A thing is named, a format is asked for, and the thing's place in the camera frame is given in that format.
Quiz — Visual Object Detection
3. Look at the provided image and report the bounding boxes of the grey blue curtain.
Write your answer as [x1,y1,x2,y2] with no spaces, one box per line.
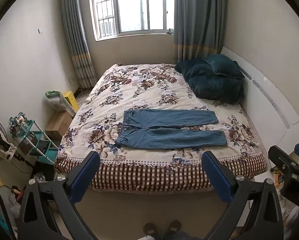
[173,0,228,64]
[59,0,98,88]

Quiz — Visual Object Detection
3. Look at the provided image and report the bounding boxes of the floral printed bed blanket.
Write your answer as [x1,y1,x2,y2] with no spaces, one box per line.
[54,63,267,193]

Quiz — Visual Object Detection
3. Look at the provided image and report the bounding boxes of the clear plastic bag green top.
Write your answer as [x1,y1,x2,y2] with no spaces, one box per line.
[45,91,75,117]

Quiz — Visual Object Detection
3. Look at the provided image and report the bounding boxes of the window with white frame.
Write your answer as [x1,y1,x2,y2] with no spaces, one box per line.
[88,0,175,41]

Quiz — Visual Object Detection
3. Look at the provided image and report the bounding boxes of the yellow box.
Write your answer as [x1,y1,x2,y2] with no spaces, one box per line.
[62,90,79,113]

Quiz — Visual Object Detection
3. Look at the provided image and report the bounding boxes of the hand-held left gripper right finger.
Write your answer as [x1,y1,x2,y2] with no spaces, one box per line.
[202,151,284,240]

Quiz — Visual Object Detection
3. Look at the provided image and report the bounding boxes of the dark slipper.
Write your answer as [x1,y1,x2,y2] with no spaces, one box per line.
[164,220,182,239]
[143,222,165,240]

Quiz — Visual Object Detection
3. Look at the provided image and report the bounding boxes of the blue denim pants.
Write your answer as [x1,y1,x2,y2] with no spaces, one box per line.
[114,109,227,150]

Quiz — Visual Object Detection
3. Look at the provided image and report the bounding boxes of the teal shelf rack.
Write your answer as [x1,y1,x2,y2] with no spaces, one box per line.
[11,120,59,166]

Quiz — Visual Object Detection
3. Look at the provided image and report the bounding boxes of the brown cardboard box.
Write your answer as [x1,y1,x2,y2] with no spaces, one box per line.
[45,110,73,140]

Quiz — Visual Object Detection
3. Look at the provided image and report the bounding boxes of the white bed headboard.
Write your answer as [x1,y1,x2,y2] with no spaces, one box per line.
[220,46,299,153]

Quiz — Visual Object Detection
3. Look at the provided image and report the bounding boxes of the dark teal pillow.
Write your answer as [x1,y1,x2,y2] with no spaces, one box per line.
[202,54,245,79]

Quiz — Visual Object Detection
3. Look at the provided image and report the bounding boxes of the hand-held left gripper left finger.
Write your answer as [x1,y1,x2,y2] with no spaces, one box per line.
[16,151,101,240]

